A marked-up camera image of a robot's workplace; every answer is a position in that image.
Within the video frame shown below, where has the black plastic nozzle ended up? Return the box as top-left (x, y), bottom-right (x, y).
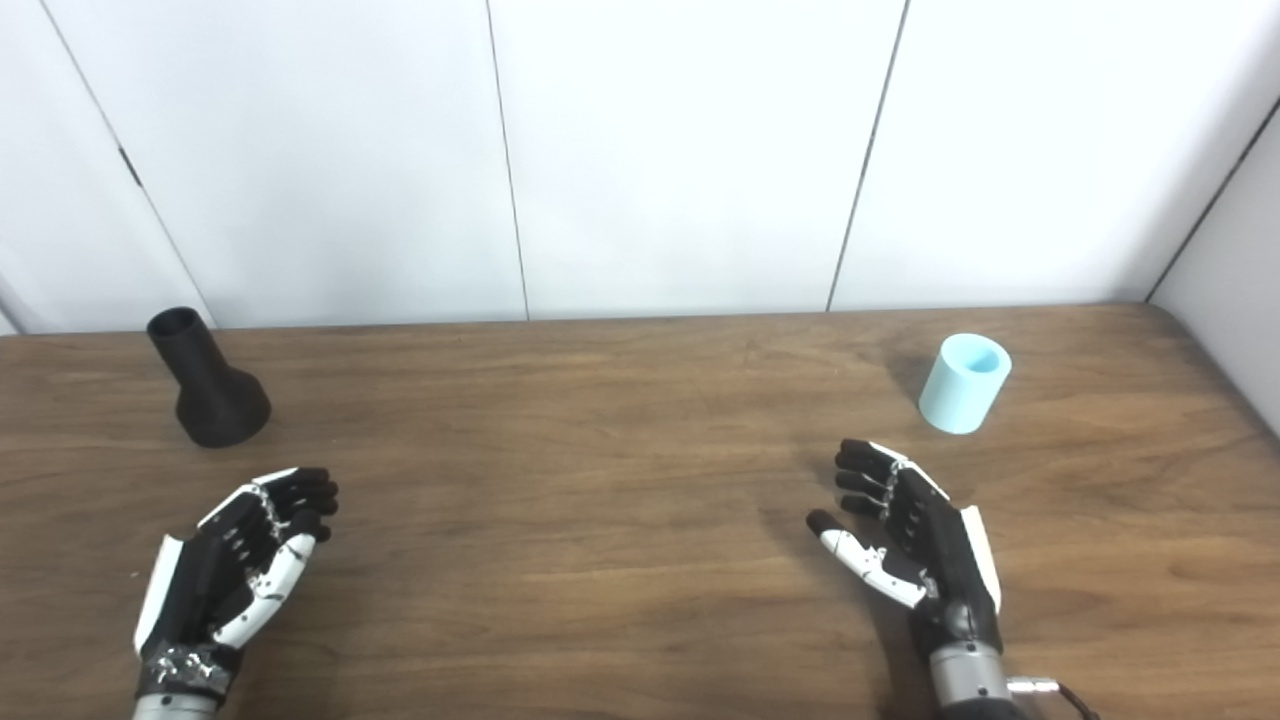
top-left (146, 307), bottom-right (273, 449)

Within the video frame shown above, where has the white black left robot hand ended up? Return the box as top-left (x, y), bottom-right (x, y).
top-left (133, 466), bottom-right (339, 701)

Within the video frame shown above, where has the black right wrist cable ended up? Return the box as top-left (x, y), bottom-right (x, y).
top-left (1005, 677), bottom-right (1101, 720)

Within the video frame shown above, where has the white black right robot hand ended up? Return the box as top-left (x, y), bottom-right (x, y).
top-left (806, 438), bottom-right (1003, 661)

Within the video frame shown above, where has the light-blue short hose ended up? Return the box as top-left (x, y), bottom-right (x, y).
top-left (918, 333), bottom-right (1013, 436)

